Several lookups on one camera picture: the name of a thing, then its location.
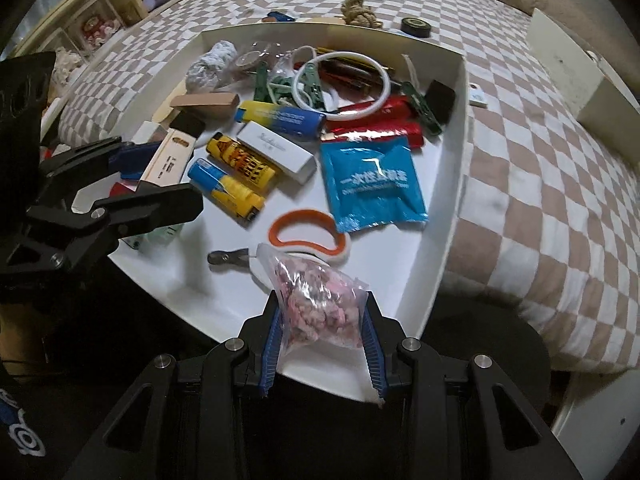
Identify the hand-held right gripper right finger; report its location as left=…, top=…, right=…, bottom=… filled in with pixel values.
left=361, top=290, right=571, bottom=480

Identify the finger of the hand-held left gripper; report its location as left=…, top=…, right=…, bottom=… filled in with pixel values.
left=39, top=137, right=127, bottom=187
left=9, top=181, right=204, bottom=272

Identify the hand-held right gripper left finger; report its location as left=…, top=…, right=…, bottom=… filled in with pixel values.
left=75, top=290, right=282, bottom=480

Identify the white wooden box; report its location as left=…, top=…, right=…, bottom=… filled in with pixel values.
left=137, top=127, right=197, bottom=186

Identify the clear bag of pink beads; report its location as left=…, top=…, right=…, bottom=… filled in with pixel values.
left=256, top=242, right=371, bottom=356

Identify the white shallow tray box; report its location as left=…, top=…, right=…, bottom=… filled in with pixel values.
left=106, top=20, right=472, bottom=403

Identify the yellow blue lighter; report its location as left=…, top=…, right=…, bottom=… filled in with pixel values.
left=234, top=100, right=327, bottom=142
left=187, top=157, right=266, bottom=226

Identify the white lace doll display case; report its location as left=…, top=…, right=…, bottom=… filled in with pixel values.
left=47, top=45, right=83, bottom=86

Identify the tan wooden block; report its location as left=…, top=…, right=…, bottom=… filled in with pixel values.
left=170, top=92, right=236, bottom=120

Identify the red dress doll display case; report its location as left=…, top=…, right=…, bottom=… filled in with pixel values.
left=65, top=5, right=126, bottom=46

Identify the white slim box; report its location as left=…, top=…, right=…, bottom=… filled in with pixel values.
left=235, top=121, right=317, bottom=184

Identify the green clothespin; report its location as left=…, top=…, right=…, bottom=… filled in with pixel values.
left=252, top=61, right=273, bottom=103
left=400, top=81, right=445, bottom=137
left=267, top=74, right=298, bottom=106

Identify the blue foil packet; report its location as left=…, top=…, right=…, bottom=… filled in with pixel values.
left=319, top=136, right=430, bottom=233

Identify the red lighter white print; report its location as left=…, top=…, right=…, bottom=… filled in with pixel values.
left=320, top=121, right=426, bottom=150
left=327, top=95, right=416, bottom=122

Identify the dark red lighter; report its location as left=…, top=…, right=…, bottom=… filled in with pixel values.
left=320, top=62, right=383, bottom=93

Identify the dark clothing with blue print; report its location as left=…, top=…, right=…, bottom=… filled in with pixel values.
left=0, top=385, right=48, bottom=458

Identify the black small box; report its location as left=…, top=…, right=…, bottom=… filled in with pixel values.
left=426, top=80, right=457, bottom=123

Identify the white plastic strip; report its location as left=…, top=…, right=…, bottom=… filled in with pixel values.
left=401, top=54, right=420, bottom=88

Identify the black tape roll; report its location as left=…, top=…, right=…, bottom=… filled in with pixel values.
left=400, top=16, right=437, bottom=38

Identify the white deep storage box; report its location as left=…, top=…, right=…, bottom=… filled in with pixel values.
left=527, top=7, right=640, bottom=133

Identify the orange white ring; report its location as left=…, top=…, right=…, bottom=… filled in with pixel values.
left=268, top=208, right=351, bottom=267

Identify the white bed frame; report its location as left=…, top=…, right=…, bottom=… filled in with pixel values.
left=550, top=370, right=640, bottom=480

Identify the large white ring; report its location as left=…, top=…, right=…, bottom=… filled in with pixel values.
left=294, top=50, right=391, bottom=121

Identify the tan rope knot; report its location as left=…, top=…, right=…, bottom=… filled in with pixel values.
left=341, top=0, right=383, bottom=30

